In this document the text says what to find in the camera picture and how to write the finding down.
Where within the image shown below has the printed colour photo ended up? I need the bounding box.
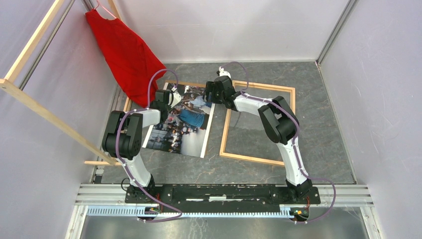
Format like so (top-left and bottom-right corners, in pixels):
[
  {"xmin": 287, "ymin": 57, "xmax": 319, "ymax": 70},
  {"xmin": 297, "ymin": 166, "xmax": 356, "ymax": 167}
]
[{"xmin": 142, "ymin": 85, "xmax": 215, "ymax": 158}]

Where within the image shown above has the clear acrylic sheet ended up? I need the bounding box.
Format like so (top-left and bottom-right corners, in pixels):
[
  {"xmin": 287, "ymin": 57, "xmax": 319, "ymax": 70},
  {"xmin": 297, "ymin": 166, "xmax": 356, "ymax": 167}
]
[{"xmin": 219, "ymin": 87, "xmax": 298, "ymax": 166}]

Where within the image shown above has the wooden picture frame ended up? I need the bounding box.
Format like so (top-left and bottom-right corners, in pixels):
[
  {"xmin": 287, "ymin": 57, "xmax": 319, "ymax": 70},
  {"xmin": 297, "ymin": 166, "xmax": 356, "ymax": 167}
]
[{"xmin": 219, "ymin": 83, "xmax": 296, "ymax": 167}]

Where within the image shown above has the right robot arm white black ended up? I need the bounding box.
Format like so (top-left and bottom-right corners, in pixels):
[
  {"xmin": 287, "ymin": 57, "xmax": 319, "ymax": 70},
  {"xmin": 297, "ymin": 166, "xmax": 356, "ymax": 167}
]
[{"xmin": 203, "ymin": 76, "xmax": 313, "ymax": 203}]

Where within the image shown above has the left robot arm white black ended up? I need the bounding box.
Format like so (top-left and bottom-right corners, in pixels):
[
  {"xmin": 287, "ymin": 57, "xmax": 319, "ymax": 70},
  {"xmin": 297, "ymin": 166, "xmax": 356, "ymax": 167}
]
[{"xmin": 102, "ymin": 90, "xmax": 178, "ymax": 203}]

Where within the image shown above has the red hanging shirt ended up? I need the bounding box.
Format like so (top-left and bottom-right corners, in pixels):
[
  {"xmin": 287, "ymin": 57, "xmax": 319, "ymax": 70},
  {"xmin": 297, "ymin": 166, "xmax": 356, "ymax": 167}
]
[{"xmin": 85, "ymin": 10, "xmax": 165, "ymax": 108}]

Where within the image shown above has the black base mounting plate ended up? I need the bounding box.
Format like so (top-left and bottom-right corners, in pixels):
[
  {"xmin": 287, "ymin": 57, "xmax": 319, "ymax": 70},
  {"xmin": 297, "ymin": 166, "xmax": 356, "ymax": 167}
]
[{"xmin": 124, "ymin": 183, "xmax": 321, "ymax": 214}]

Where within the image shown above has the wooden clothes rack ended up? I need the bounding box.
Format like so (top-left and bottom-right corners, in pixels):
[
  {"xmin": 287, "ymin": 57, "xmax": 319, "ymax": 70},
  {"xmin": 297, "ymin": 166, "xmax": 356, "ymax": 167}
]
[{"xmin": 0, "ymin": 0, "xmax": 125, "ymax": 167}]

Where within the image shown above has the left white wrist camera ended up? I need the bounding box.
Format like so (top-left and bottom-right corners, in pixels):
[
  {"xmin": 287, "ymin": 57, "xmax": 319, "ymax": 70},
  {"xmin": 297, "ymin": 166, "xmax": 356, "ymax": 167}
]
[{"xmin": 169, "ymin": 86, "xmax": 182, "ymax": 108}]

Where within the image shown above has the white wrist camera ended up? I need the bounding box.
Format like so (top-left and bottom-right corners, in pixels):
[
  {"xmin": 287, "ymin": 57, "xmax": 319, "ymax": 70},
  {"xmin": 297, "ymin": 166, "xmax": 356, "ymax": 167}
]
[
  {"xmin": 169, "ymin": 86, "xmax": 182, "ymax": 108},
  {"xmin": 216, "ymin": 66, "xmax": 231, "ymax": 78}
]

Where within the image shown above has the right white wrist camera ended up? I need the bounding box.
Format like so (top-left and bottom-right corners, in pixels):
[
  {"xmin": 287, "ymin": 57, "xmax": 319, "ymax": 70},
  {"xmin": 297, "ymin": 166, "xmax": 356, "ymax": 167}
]
[{"xmin": 216, "ymin": 66, "xmax": 231, "ymax": 78}]

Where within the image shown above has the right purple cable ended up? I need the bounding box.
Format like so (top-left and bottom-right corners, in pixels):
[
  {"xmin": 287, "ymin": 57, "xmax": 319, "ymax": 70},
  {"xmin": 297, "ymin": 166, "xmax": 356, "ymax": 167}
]
[{"xmin": 221, "ymin": 61, "xmax": 337, "ymax": 225}]

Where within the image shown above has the purple cable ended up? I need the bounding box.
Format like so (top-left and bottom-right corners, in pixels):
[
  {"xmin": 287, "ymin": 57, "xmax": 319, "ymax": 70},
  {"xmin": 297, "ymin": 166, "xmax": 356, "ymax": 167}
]
[
  {"xmin": 221, "ymin": 61, "xmax": 337, "ymax": 225},
  {"xmin": 115, "ymin": 68, "xmax": 184, "ymax": 224}
]

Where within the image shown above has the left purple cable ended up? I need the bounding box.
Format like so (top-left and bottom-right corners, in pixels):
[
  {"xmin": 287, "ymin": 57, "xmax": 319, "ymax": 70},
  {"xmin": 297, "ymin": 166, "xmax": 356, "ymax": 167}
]
[{"xmin": 115, "ymin": 68, "xmax": 184, "ymax": 224}]

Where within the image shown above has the aluminium rail base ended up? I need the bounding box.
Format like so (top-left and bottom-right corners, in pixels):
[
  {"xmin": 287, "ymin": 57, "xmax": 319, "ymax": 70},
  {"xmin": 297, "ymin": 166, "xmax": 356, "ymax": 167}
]
[{"xmin": 66, "ymin": 184, "xmax": 383, "ymax": 239}]

